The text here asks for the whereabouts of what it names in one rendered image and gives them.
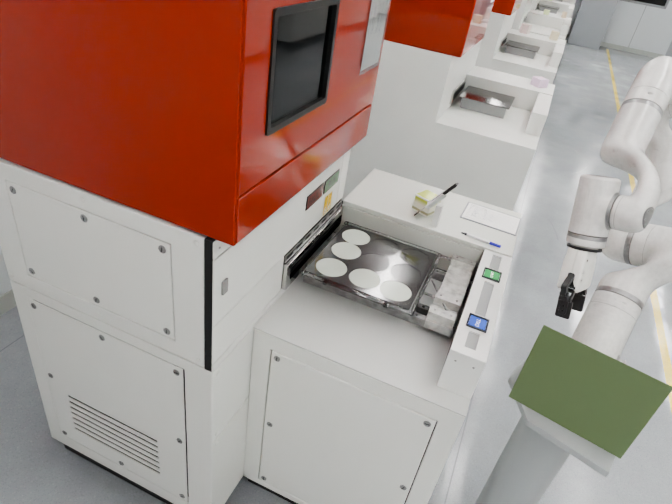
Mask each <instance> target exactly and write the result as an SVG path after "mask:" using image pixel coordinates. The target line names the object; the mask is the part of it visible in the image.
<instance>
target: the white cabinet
mask: <svg viewBox="0 0 672 504"><path fill-rule="evenodd" d="M464 419H465V417H464V416H461V415H459V414H456V413H454V412H452V411H449V410H447V409H445V408H442V407H440V406H437V405H435V404H433V403H430V402H428V401H426V400H423V399H421V398H418V397H416V396H414V395H411V394H409V393H407V392H404V391H402V390H399V389H397V388H395V387H392V386H390V385H388V384H385V383H383V382H380V381H378V380H376V379H373V378H371V377H369V376H366V375H364V374H361V373H359V372H357V371H354V370H352V369H350V368H347V367H345V366H342V365H340V364H338V363H335V362H333V361H331V360H328V359H326V358H323V357H321V356H319V355H316V354H314V353H312V352H309V351H307V350H304V349H302V348H300V347H297V346H295V345H293V344H290V343H288V342H285V341H283V340H281V339H278V338H276V337H274V336H271V335H269V334H266V333H264V332H262V331H259V330H257V329H255V328H254V336H253V350H252V364H251V378H250V392H249V406H248V420H247V434H246V448H245V462H244V476H245V477H247V478H248V481H249V482H251V483H253V484H255V485H257V486H259V487H261V488H263V489H265V490H267V491H269V492H271V493H273V494H275V495H276V496H278V497H280V498H282V499H284V500H286V501H288V502H290V503H292V504H428V501H429V499H430V497H431V495H432V492H433V490H434V488H435V485H436V483H437V481H438V479H439V476H440V474H441V472H442V469H443V467H444V465H445V463H446V460H447V458H448V456H449V453H450V451H451V449H452V447H453V444H454V442H455V440H456V437H457V435H458V433H459V431H460V428H461V426H462V424H463V421H464Z"/></svg>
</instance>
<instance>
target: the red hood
mask: <svg viewBox="0 0 672 504"><path fill-rule="evenodd" d="M390 4H391V0H0V158H2V159H5V160H7V161H10V162H12V163H15V164H18V165H20V166H23V167H26V168H28V169H31V170H34V171H36V172H39V173H42V174H44V175H47V176H50V177H52V178H55V179H57V180H60V181H63V182H65V183H68V184H71V185H73V186H76V187H79V188H81V189H84V190H87V191H89V192H92V193H94V194H97V195H100V196H102V197H105V198H108V199H110V200H113V201H116V202H118V203H121V204H124V205H126V206H129V207H131V208H134V209H137V210H139V211H142V212H145V213H147V214H150V215H153V216H155V217H158V218H161V219H163V220H166V221H168V222H171V223H174V224H176V225H179V226H182V227H184V228H187V229H190V230H192V231H195V232H198V233H200V234H203V235H205V236H208V237H211V238H213V239H216V240H218V241H221V242H223V243H226V244H229V245H231V246H235V245H236V244H237V243H238V242H240V241H241V240H242V239H243V238H244V237H246V236H247V235H248V234H249V233H250V232H252V231H253V230H254V229H255V228H256V227H258V226H259V225H260V224H261V223H262V222H264V221H265V220H266V219H267V218H268V217H270V216H271V215H272V214H273V213H274V212H276V211H277V210H278V209H279V208H280V207H282V206H283V205H284V204H285V203H286V202H288V201H289V200H290V199H291V198H292V197H294V196H295V195H296V194H297V193H298V192H300V191H301V190H302V189H303V188H304V187H306V186H307V185H308V184H309V183H310V182H311V181H313V180H314V179H315V178H316V177H317V176H319V175H320V174H321V173H322V172H323V171H325V170H326V169H327V168H328V167H329V166H331V165H332V164H333V163H334V162H335V161H337V160H338V159H339V158H340V157H341V156H343V155H344V154H345V153H346V152H347V151H349V150H350V149H351V148H352V147H353V146H355V145H356V144H357V143H358V142H359V141H361V140H362V139H363V138H364V137H365V136H366V135H367V130H368V125H369V119H370V114H371V108H372V102H373V97H374V92H375V86H376V81H377V75H378V70H379V64H380V59H381V53H382V48H383V42H384V37H385V32H386V26H387V21H388V15H389V10H390Z"/></svg>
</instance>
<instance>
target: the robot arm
mask: <svg viewBox="0 0 672 504"><path fill-rule="evenodd" d="M670 118H672V57H669V56H660V57H657V58H654V59H652V60H650V61H649V62H647V63H646V64H645V65H644V66H643V67H642V68H641V69H640V71H639V72H638V74H637V75H636V77H635V79H634V81H633V83H632V85H631V87H630V89H629V91H628V93H627V95H626V97H625V99H624V101H623V103H622V105H621V107H620V109H619V111H618V113H617V115H616V117H615V119H614V121H613V123H612V125H611V128H610V130H609V132H608V134H607V136H606V138H605V140H604V142H603V144H602V147H601V151H600V156H601V158H602V160H603V161H604V162H605V163H607V164H609V165H611V166H613V167H615V168H618V169H620V170H622V171H625V172H627V173H629V174H630V175H632V176H633V177H634V178H636V180H637V183H636V186H635V188H634V190H633V192H632V194H631V195H630V196H625V195H620V193H619V191H620V186H621V180H619V179H617V178H613V177H608V176H601V175H593V174H584V175H581V176H580V179H579V183H578V187H577V192H576V196H575V201H574V205H573V210H572V214H571V218H570V223H569V227H568V232H567V236H566V241H567V242H569V243H567V246H568V247H569V248H568V250H567V253H566V255H565V258H564V261H563V265H562V268H561V272H560V275H559V279H558V283H557V287H558V288H561V291H560V292H559V294H560V295H559V297H558V302H557V307H556V311H555V315H556V316H559V317H562V318H565V319H569V318H570V314H571V310H572V309H573V310H576V311H579V312H582V311H583V307H584V303H585V299H586V294H587V288H589V286H590V284H591V281H592V278H593V273H594V269H595V264H596V259H597V253H601V252H603V254H604V255H605V256H607V257H608V258H609V259H611V260H614V261H617V262H620V263H625V264H629V265H633V266H638V267H634V268H630V269H626V270H621V271H615V272H611V273H608V274H606V275H604V276H603V277H602V279H601V280H600V282H599V284H598V286H597V288H596V290H595V292H594V294H593V296H592V298H591V300H590V302H589V304H588V306H587V308H586V310H585V312H584V314H583V316H582V318H581V320H580V322H579V324H578V326H577V328H576V330H575V332H574V333H573V335H572V337H571V338H573V339H575V340H577V341H579V342H581V343H583V344H585V345H587V346H589V347H591V348H593V349H595V350H597V351H599V352H602V353H604V354H606V355H608V356H610V357H612V358H614V359H616V360H618V361H620V362H622V363H624V364H626V360H624V361H623V360H620V356H621V353H622V351H623V349H624V347H625V345H626V343H627V341H628V339H629V337H630V335H631V333H632V330H633V328H634V326H635V324H636V322H637V320H638V318H639V316H640V314H641V312H642V309H643V307H644V305H645V303H646V301H647V300H648V298H649V296H650V295H651V294H652V293H653V292H654V291H655V290H656V289H658V288H660V287H662V286H664V285H666V284H668V283H670V282H672V228H671V227H666V226H660V225H654V224H649V222H650V220H651V218H652V216H653V213H654V211H655V209H656V207H658V206H660V205H662V204H664V203H666V202H668V201H669V200H670V199H672V130H671V129H670V127H669V120H670ZM571 288H573V289H571ZM569 293H571V295H570V294H569ZM569 295H570V296H569ZM583 295H585V296H583Z"/></svg>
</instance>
